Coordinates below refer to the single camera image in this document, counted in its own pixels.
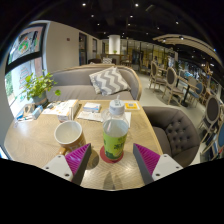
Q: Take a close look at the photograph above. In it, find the yellow card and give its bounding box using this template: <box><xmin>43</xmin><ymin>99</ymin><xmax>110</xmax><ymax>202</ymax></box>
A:
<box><xmin>124</xmin><ymin>100</ymin><xmax>141</xmax><ymax>112</ymax></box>

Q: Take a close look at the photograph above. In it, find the light blue packet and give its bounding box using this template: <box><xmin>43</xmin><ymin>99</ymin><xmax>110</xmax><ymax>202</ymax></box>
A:
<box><xmin>31</xmin><ymin>104</ymin><xmax>45</xmax><ymax>121</ymax></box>

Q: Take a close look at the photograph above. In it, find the dark grey tufted armchair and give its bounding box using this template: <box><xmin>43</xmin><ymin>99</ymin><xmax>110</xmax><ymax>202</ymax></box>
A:
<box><xmin>142</xmin><ymin>105</ymin><xmax>202</xmax><ymax>168</ymax></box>

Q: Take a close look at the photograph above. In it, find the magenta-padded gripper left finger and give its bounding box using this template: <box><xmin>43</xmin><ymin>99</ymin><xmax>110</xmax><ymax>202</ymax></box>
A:
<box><xmin>42</xmin><ymin>143</ymin><xmax>93</xmax><ymax>186</ymax></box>

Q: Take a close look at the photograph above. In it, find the dark pedestal dining table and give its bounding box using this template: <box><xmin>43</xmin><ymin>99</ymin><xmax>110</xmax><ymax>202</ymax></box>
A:
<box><xmin>176</xmin><ymin>74</ymin><xmax>198</xmax><ymax>108</ymax></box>

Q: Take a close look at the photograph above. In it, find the green potted plant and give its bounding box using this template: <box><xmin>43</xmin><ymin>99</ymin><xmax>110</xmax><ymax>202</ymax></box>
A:
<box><xmin>22</xmin><ymin>70</ymin><xmax>62</xmax><ymax>107</ymax></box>

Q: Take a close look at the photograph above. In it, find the group of ceiling spotlights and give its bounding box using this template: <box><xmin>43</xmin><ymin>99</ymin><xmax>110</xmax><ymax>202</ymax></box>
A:
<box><xmin>81</xmin><ymin>2</ymin><xmax>183</xmax><ymax>39</ymax></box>

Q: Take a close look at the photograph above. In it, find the grey white chevron pillow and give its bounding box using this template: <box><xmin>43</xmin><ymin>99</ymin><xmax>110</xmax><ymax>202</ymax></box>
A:
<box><xmin>88</xmin><ymin>65</ymin><xmax>132</xmax><ymax>97</ymax></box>

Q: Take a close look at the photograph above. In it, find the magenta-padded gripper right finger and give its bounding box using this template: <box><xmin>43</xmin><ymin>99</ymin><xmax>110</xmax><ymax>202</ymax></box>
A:
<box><xmin>132</xmin><ymin>143</ymin><xmax>184</xmax><ymax>186</ymax></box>

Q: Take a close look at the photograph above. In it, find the white round column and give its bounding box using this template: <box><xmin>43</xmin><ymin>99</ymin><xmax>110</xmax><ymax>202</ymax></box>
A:
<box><xmin>108</xmin><ymin>34</ymin><xmax>122</xmax><ymax>55</ymax></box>

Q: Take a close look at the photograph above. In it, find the white paper sheet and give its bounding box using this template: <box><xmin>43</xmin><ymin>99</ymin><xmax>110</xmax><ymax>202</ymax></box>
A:
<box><xmin>76</xmin><ymin>110</ymin><xmax>132</xmax><ymax>128</ymax></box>

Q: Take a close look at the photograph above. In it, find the white printed tissue box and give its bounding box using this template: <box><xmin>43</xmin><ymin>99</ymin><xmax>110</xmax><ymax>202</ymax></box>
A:
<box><xmin>42</xmin><ymin>98</ymin><xmax>81</xmax><ymax>123</ymax></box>

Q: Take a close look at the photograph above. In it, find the orange mug with white inside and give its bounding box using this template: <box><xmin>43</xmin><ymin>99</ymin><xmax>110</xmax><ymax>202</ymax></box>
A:
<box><xmin>53</xmin><ymin>119</ymin><xmax>87</xmax><ymax>156</ymax></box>

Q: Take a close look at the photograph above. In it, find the flat round red coaster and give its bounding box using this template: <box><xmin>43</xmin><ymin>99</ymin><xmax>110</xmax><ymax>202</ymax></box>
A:
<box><xmin>99</xmin><ymin>144</ymin><xmax>125</xmax><ymax>164</ymax></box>

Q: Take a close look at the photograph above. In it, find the clear bottle with green label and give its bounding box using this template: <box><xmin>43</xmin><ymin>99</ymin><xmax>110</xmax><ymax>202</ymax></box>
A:
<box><xmin>100</xmin><ymin>98</ymin><xmax>130</xmax><ymax>162</ymax></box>

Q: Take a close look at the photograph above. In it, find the dark framed window with posters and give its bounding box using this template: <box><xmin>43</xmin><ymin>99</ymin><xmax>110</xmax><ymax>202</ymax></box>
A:
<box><xmin>3</xmin><ymin>23</ymin><xmax>48</xmax><ymax>118</ymax></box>

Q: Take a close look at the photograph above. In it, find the grey curved sofa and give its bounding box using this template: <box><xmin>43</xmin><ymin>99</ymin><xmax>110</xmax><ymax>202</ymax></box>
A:
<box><xmin>46</xmin><ymin>64</ymin><xmax>144</xmax><ymax>102</ymax></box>

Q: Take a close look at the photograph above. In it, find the small white blue box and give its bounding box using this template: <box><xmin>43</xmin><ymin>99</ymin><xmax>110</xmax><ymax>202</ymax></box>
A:
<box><xmin>82</xmin><ymin>101</ymin><xmax>102</xmax><ymax>113</ymax></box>

